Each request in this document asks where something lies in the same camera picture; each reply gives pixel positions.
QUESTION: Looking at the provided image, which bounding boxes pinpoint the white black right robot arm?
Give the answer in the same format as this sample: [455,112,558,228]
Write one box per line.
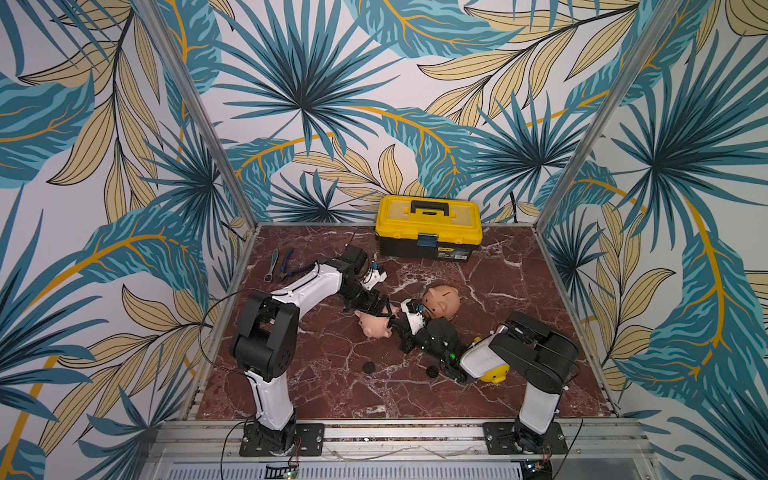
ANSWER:
[388,312,579,442]

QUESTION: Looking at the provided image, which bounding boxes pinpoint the yellow black plastic toolbox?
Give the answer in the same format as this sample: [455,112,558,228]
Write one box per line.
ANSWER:
[375,195,483,262]

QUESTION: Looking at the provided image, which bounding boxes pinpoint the aluminium front rail frame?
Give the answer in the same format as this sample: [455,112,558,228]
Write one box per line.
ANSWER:
[139,418,663,479]

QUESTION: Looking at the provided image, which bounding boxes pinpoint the light pink piggy bank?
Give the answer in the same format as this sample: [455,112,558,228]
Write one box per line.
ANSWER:
[354,308,399,339]

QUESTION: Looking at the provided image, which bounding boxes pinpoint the green handled wrench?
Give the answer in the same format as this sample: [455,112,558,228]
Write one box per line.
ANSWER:
[264,249,280,283]

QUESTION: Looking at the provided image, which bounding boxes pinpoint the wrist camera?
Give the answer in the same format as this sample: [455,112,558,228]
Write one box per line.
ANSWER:
[341,244,388,291]
[401,299,427,335]

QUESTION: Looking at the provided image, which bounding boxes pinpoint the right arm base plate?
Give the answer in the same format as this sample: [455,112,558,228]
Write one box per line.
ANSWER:
[482,421,568,455]

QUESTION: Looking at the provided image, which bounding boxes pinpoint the aluminium corner post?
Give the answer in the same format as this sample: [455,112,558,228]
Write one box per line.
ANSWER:
[534,0,682,233]
[135,0,258,232]

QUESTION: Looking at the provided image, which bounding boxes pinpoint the left aluminium corner post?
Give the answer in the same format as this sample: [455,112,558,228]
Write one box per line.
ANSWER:
[135,0,258,232]

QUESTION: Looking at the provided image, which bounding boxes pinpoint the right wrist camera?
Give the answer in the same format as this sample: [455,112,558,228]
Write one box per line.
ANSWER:
[401,299,427,335]

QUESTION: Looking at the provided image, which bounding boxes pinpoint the yellow piggy bank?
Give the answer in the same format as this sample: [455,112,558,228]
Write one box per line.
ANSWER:
[479,336,510,384]

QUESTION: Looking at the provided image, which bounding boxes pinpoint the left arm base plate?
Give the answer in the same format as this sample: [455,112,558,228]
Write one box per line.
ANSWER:
[239,421,325,457]

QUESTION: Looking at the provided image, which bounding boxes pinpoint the right aluminium corner post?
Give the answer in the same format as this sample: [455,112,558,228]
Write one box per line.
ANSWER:
[534,0,682,233]

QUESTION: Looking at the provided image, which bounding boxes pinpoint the blue handled pliers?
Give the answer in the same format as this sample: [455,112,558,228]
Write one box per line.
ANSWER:
[279,248,294,281]

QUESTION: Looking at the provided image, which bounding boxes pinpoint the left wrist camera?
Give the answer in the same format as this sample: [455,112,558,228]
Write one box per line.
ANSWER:
[341,244,388,291]

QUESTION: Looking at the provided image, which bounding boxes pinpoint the dark pink piggy bank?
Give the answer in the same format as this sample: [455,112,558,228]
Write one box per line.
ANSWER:
[421,285,460,320]

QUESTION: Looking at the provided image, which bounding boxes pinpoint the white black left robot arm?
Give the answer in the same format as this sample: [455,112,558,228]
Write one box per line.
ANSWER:
[230,259,389,433]

